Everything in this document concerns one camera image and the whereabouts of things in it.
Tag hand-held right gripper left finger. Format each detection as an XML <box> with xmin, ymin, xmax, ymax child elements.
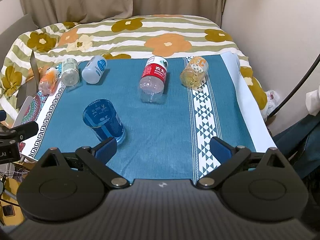
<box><xmin>37</xmin><ymin>137</ymin><xmax>130</xmax><ymax>189</ymax></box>

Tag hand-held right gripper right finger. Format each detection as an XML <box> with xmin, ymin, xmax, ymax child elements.
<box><xmin>196</xmin><ymin>137</ymin><xmax>288</xmax><ymax>190</ymax></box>

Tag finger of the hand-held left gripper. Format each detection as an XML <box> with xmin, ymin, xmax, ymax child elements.
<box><xmin>0</xmin><ymin>121</ymin><xmax>39</xmax><ymax>141</ymax></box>

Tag yellow box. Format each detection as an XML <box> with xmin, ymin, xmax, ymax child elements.
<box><xmin>0</xmin><ymin>177</ymin><xmax>23</xmax><ymax>227</ymax></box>

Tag grey laptop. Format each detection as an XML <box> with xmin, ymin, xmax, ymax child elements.
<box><xmin>12</xmin><ymin>49</ymin><xmax>42</xmax><ymax>128</ymax></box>

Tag orange label plastic bottle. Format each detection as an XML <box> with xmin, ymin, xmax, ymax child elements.
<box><xmin>38</xmin><ymin>66</ymin><xmax>62</xmax><ymax>96</ymax></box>

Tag blue patterned tablecloth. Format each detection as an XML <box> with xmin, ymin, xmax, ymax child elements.
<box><xmin>21</xmin><ymin>51</ymin><xmax>278</xmax><ymax>181</ymax></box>

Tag white plastic bag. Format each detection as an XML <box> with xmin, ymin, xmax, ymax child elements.
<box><xmin>261</xmin><ymin>89</ymin><xmax>282</xmax><ymax>118</ymax></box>

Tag clear bottle with green label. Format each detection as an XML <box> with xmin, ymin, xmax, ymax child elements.
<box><xmin>61</xmin><ymin>57</ymin><xmax>80</xmax><ymax>89</ymax></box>

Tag blue jeans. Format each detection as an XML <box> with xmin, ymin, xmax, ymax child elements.
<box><xmin>271</xmin><ymin>114</ymin><xmax>320</xmax><ymax>181</ymax></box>

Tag white bottle with blue label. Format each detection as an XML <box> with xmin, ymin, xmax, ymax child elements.
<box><xmin>81</xmin><ymin>55</ymin><xmax>107</xmax><ymax>85</ymax></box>

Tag yellow orange plastic bottle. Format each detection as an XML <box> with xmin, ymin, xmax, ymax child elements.
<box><xmin>180</xmin><ymin>56</ymin><xmax>209</xmax><ymax>89</ymax></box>

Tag red label plastic bottle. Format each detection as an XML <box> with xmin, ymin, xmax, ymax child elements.
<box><xmin>139</xmin><ymin>56</ymin><xmax>170</xmax><ymax>104</ymax></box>

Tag black curved pole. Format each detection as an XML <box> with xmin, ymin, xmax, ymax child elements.
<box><xmin>267</xmin><ymin>54</ymin><xmax>320</xmax><ymax>118</ymax></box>

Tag grey headboard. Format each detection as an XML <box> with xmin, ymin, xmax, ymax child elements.
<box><xmin>0</xmin><ymin>13</ymin><xmax>38</xmax><ymax>64</ymax></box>

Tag white cloth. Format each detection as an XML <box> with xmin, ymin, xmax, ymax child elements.
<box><xmin>306</xmin><ymin>84</ymin><xmax>320</xmax><ymax>117</ymax></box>

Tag floral striped blanket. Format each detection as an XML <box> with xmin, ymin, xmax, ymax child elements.
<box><xmin>0</xmin><ymin>14</ymin><xmax>269</xmax><ymax>124</ymax></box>

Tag beige curtain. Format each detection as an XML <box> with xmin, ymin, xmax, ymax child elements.
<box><xmin>16</xmin><ymin>0</ymin><xmax>228</xmax><ymax>27</ymax></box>

